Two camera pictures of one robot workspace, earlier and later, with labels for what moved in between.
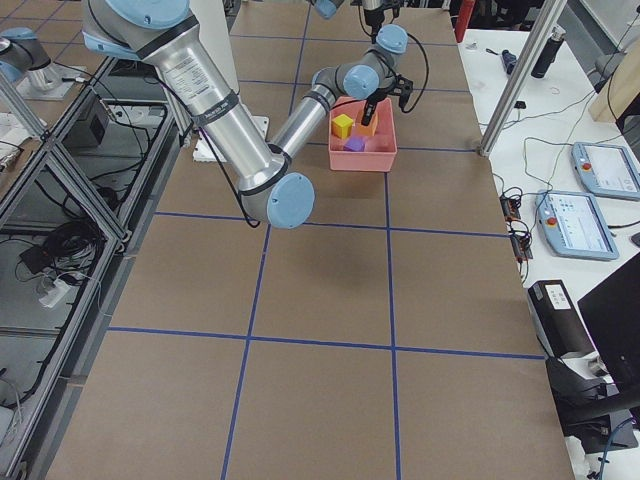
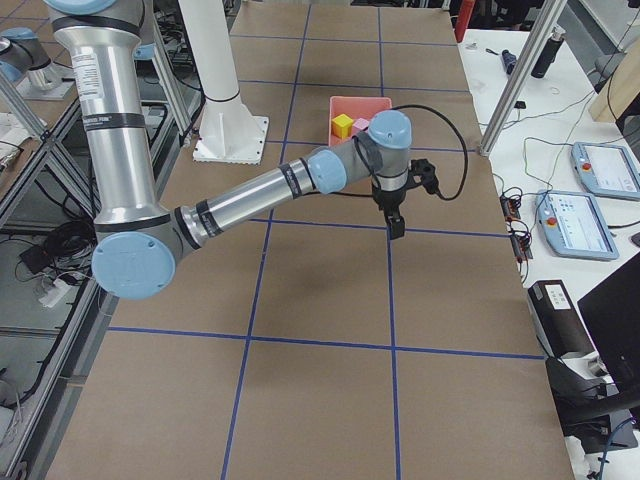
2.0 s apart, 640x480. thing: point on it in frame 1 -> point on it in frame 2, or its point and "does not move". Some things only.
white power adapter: [53, 296] does not move
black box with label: [555, 321] does not move
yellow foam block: [341, 126] does not move
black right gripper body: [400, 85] -> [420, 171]
